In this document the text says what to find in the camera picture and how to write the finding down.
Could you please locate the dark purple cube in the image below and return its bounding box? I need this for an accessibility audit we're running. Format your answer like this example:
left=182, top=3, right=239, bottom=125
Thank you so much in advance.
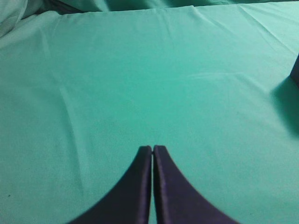
left=289, top=55, right=299, bottom=86

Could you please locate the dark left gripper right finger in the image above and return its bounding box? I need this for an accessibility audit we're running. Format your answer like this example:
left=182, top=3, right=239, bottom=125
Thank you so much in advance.
left=153, top=146, right=236, bottom=224

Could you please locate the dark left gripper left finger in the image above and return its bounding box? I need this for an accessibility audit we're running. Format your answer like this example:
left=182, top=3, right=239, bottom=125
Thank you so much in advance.
left=70, top=146, right=151, bottom=224

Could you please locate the green table cloth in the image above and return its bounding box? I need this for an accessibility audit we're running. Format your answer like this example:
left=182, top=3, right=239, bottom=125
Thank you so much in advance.
left=0, top=1, right=299, bottom=224

